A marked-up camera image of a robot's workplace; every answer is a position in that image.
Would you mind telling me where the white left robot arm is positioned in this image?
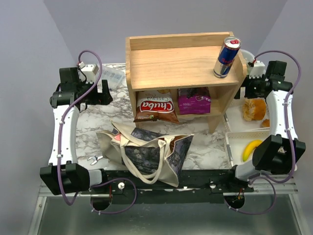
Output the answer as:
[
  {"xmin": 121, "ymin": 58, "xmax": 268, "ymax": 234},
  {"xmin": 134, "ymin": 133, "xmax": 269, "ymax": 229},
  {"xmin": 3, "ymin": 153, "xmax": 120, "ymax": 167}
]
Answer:
[{"xmin": 40, "ymin": 64, "xmax": 112, "ymax": 195}]

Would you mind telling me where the white tray with fruit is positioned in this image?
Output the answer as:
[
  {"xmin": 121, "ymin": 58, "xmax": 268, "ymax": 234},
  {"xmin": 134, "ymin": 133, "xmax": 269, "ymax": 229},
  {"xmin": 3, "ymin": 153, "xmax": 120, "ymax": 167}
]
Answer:
[{"xmin": 224, "ymin": 130, "xmax": 298, "ymax": 172}]

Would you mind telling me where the small bread piece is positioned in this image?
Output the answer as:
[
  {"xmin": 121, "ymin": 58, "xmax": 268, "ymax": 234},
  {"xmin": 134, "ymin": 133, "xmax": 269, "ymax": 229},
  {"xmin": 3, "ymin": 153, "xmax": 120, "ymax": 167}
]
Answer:
[{"xmin": 261, "ymin": 119, "xmax": 270, "ymax": 128}]

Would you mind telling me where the canvas tote bag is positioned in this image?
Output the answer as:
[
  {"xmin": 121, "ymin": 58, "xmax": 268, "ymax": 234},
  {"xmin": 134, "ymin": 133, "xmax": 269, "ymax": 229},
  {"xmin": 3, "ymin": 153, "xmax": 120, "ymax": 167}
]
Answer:
[{"xmin": 96, "ymin": 122, "xmax": 194, "ymax": 187}]

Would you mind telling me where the silver open-end wrench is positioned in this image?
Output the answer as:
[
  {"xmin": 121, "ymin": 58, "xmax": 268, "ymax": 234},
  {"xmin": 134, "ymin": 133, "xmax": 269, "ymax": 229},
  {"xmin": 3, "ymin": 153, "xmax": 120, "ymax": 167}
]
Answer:
[{"xmin": 87, "ymin": 156, "xmax": 103, "ymax": 165}]

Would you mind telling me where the wooden shelf unit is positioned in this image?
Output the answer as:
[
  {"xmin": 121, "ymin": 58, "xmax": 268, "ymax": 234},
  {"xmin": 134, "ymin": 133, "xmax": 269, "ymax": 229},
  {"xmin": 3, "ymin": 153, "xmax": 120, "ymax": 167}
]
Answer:
[{"xmin": 125, "ymin": 32, "xmax": 247, "ymax": 133}]

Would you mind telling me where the Chuba cassava chips bag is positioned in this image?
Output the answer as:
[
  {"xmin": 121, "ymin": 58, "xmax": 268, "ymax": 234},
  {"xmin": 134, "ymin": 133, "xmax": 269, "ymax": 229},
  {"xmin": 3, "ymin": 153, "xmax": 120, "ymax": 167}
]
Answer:
[{"xmin": 134, "ymin": 89, "xmax": 179, "ymax": 124}]

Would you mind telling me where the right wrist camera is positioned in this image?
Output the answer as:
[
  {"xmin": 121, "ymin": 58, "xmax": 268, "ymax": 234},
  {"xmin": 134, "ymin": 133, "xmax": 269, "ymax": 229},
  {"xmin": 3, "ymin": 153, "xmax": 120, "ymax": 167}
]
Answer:
[{"xmin": 247, "ymin": 61, "xmax": 265, "ymax": 79}]

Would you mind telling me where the purple snack bag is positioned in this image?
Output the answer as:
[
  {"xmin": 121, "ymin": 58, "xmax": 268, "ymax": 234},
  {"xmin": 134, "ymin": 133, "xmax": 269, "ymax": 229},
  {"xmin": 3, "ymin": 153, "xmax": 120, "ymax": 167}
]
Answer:
[{"xmin": 178, "ymin": 87, "xmax": 212, "ymax": 115}]

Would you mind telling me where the Red Bull can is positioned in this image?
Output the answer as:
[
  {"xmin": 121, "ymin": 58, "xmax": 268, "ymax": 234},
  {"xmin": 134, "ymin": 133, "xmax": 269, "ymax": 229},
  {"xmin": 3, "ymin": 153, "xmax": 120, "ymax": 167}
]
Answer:
[{"xmin": 213, "ymin": 36, "xmax": 241, "ymax": 78}]

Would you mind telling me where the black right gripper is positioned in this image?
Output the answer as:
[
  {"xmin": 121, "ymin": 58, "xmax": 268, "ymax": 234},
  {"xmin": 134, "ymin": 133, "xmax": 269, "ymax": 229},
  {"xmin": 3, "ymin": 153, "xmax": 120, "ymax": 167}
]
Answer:
[{"xmin": 230, "ymin": 75, "xmax": 265, "ymax": 99}]

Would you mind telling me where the clear plastic parts box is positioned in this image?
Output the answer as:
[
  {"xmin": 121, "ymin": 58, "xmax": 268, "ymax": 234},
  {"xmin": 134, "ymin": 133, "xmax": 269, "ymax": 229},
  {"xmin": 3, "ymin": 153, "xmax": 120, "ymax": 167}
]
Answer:
[{"xmin": 101, "ymin": 65, "xmax": 125, "ymax": 90}]

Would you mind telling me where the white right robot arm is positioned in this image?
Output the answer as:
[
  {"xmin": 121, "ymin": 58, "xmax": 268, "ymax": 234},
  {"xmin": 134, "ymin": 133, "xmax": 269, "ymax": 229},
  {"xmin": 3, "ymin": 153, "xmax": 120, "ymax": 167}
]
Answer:
[{"xmin": 225, "ymin": 61, "xmax": 306, "ymax": 192}]

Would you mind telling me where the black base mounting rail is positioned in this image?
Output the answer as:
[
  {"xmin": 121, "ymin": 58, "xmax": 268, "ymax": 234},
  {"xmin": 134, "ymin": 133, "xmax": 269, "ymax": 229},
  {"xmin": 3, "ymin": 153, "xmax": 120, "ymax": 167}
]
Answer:
[{"xmin": 83, "ymin": 169, "xmax": 254, "ymax": 204}]

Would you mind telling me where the yellow banana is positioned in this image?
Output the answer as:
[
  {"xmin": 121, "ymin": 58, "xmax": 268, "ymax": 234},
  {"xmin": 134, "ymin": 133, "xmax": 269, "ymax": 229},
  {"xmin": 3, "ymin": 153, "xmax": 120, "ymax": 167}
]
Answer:
[{"xmin": 242, "ymin": 140, "xmax": 262, "ymax": 162}]

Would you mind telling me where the white tray with bread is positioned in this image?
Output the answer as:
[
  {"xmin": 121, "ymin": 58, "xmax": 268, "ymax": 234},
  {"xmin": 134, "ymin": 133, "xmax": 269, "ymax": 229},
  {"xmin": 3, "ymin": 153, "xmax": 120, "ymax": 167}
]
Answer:
[{"xmin": 224, "ymin": 88, "xmax": 269, "ymax": 132}]

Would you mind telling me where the large bread roll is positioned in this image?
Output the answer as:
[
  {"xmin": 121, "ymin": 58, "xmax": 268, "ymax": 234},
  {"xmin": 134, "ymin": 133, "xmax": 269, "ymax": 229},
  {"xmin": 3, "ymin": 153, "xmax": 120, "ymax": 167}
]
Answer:
[{"xmin": 243, "ymin": 99, "xmax": 267, "ymax": 121}]

